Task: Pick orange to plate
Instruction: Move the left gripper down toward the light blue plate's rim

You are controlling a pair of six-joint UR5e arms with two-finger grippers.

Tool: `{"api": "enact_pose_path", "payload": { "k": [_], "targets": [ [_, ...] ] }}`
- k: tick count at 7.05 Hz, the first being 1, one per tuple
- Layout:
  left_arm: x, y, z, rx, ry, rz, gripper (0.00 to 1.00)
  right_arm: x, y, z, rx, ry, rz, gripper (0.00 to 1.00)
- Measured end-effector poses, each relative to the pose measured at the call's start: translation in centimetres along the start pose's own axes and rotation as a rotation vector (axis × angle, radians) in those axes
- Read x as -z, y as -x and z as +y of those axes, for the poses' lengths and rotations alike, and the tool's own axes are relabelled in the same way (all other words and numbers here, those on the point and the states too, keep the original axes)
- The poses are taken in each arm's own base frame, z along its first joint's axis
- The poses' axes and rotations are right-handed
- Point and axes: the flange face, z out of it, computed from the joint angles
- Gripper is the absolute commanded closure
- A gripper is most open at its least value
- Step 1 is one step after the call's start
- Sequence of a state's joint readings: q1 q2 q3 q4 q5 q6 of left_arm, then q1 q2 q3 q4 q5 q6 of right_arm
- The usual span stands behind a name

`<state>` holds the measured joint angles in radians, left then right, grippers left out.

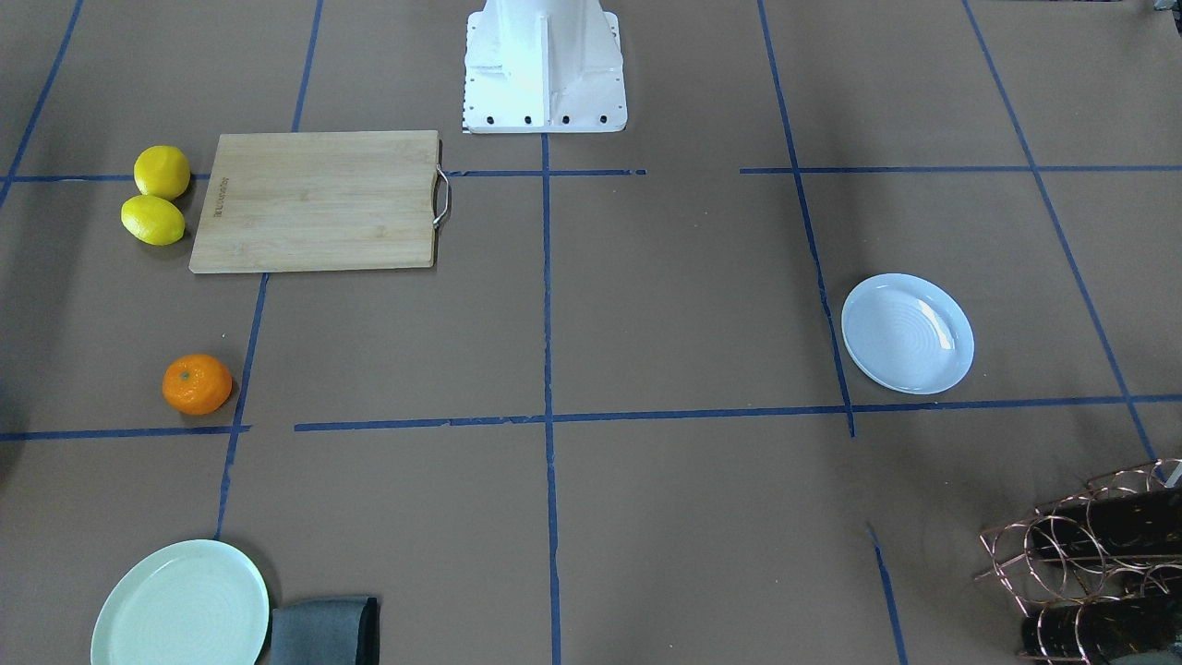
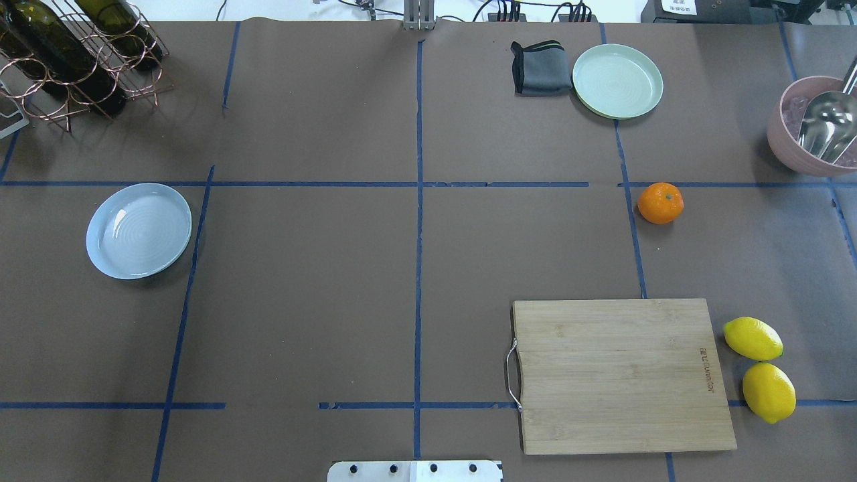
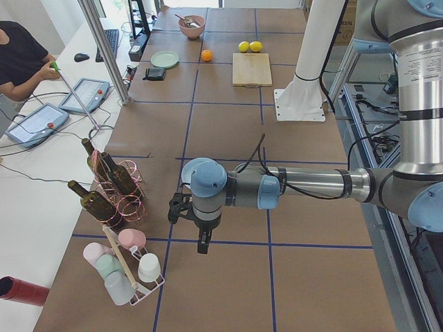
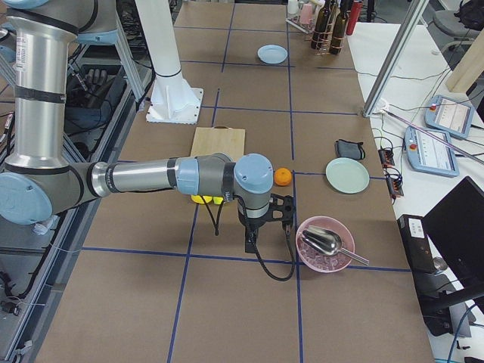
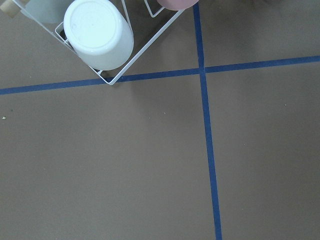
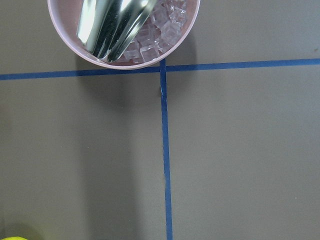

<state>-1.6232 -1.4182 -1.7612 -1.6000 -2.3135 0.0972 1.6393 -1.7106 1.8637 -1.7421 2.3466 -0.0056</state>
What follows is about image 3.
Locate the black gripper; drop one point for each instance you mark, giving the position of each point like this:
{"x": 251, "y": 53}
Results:
{"x": 206, "y": 225}

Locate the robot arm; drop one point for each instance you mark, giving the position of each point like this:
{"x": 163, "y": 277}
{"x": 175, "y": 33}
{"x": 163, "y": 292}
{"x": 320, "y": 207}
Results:
{"x": 412, "y": 189}

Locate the light green plate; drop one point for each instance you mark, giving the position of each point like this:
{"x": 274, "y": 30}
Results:
{"x": 165, "y": 59}

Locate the white cup on rack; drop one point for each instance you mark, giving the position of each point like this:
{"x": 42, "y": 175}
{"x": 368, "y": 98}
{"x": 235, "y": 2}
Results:
{"x": 149, "y": 269}

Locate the pink cup on rack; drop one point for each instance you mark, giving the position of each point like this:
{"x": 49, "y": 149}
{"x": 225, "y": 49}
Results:
{"x": 131, "y": 237}

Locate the light grey cup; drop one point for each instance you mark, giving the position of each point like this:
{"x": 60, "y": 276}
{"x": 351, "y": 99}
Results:
{"x": 119, "y": 288}

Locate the mint green cup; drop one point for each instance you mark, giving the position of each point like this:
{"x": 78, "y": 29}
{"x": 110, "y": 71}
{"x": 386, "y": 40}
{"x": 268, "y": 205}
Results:
{"x": 107, "y": 264}

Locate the dark wine bottle middle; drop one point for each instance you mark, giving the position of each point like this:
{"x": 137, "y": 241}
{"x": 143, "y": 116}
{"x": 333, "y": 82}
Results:
{"x": 121, "y": 178}

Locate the dark wine bottle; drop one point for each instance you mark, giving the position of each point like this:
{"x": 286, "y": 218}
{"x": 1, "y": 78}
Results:
{"x": 98, "y": 167}
{"x": 121, "y": 178}
{"x": 98, "y": 206}

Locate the dark wine bottle lower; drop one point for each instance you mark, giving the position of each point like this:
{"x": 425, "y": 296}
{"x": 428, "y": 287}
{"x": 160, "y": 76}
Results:
{"x": 98, "y": 206}

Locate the pale pink cup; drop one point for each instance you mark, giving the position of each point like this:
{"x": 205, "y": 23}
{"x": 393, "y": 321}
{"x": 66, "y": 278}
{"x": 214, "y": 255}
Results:
{"x": 93, "y": 251}

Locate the dark wine bottle upper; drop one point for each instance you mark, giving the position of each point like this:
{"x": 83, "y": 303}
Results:
{"x": 98, "y": 167}

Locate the folded grey cloth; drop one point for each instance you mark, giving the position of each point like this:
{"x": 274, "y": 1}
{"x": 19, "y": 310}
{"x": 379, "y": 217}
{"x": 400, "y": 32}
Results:
{"x": 154, "y": 74}

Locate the wooden cutting board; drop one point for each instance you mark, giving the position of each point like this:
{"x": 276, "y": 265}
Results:
{"x": 251, "y": 69}

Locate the orange fruit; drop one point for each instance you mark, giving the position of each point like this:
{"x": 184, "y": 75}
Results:
{"x": 206, "y": 55}

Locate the teach pendant far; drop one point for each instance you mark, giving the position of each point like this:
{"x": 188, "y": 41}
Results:
{"x": 91, "y": 93}

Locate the teach pendant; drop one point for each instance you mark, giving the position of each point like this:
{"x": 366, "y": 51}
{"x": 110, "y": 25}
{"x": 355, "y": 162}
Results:
{"x": 38, "y": 125}
{"x": 91, "y": 93}

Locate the yellow lemon far side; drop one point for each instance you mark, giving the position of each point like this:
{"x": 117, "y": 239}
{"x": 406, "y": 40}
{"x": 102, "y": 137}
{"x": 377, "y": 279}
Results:
{"x": 243, "y": 46}

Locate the yellow lemon near board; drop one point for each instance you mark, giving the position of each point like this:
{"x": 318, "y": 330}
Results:
{"x": 255, "y": 46}

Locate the teach pendant near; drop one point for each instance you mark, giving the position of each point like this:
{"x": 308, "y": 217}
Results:
{"x": 38, "y": 125}

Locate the red cylinder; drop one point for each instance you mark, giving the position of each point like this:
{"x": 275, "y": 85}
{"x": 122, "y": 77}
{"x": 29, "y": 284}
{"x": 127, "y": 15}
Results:
{"x": 21, "y": 291}

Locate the pink bowl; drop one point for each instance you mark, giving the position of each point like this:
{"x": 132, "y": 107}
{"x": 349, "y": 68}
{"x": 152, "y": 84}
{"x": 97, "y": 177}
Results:
{"x": 191, "y": 32}

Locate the metal ice scoop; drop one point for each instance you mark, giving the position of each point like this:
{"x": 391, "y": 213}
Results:
{"x": 188, "y": 21}

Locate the black computer mouse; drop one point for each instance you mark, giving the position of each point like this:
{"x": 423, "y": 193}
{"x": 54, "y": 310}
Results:
{"x": 80, "y": 57}

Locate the person in black shirt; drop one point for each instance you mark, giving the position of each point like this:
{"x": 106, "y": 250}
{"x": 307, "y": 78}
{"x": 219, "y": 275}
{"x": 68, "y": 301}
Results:
{"x": 24, "y": 62}

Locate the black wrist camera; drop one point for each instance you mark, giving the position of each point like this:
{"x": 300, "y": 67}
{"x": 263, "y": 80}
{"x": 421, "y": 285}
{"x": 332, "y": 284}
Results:
{"x": 180, "y": 206}

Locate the white wire cup rack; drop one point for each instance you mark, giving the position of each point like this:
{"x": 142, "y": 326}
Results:
{"x": 144, "y": 288}

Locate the wooden rack handle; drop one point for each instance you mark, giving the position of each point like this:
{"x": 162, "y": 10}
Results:
{"x": 114, "y": 246}

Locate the copper wire bottle rack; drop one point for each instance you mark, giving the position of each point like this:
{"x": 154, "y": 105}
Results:
{"x": 131, "y": 211}

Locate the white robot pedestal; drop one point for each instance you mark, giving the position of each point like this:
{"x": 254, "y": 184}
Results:
{"x": 301, "y": 100}

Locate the aluminium frame post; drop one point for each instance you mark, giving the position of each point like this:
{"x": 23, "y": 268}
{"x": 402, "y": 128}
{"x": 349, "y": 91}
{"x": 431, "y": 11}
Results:
{"x": 92, "y": 17}

